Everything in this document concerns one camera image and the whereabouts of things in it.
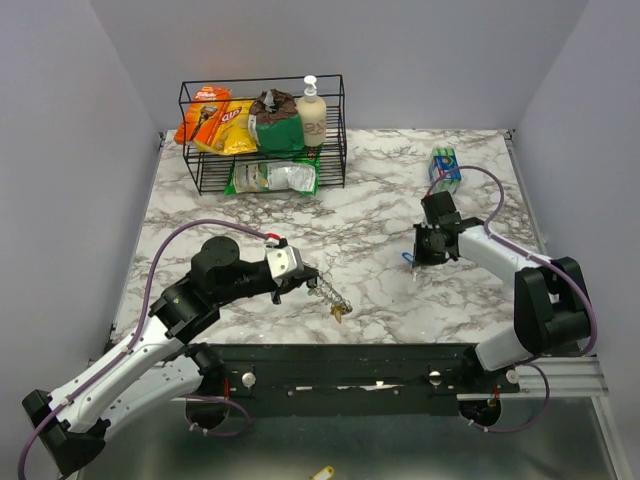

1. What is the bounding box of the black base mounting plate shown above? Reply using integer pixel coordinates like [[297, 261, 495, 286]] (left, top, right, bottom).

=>
[[99, 341, 584, 419]]

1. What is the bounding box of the yellow chips bag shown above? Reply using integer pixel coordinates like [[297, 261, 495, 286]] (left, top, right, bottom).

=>
[[193, 99, 258, 156]]

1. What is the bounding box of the orange razor package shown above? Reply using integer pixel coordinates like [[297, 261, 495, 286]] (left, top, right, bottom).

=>
[[174, 85, 232, 151]]

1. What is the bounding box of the green white snack bag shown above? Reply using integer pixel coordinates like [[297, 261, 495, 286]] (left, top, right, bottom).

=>
[[223, 148, 321, 195]]

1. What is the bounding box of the green brown bag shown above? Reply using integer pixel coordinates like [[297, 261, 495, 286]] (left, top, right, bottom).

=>
[[248, 89, 305, 158]]

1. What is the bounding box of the blue green sponge pack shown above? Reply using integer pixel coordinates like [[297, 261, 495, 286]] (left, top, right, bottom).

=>
[[428, 147, 461, 194]]

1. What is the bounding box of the yellow key tag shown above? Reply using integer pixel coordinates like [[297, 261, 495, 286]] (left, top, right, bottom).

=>
[[331, 305, 344, 324]]

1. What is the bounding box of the cream soap pump bottle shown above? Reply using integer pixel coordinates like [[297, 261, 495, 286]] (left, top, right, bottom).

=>
[[296, 75, 327, 147]]

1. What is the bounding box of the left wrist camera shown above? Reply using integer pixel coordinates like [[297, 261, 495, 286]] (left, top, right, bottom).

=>
[[265, 234, 304, 286]]

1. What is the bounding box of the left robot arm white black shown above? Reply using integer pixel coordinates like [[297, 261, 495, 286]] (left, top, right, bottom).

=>
[[22, 236, 319, 476]]

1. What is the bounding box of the aluminium rail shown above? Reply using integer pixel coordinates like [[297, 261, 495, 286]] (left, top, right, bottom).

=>
[[456, 355, 610, 402]]

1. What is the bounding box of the black wire rack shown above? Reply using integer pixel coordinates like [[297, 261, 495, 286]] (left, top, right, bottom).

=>
[[174, 74, 347, 195]]

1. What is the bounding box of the blue tag key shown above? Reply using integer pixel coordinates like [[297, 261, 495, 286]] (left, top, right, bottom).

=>
[[402, 252, 419, 283]]

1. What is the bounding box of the yellow tag on floor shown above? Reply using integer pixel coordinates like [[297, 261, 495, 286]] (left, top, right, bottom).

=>
[[311, 466, 335, 480]]

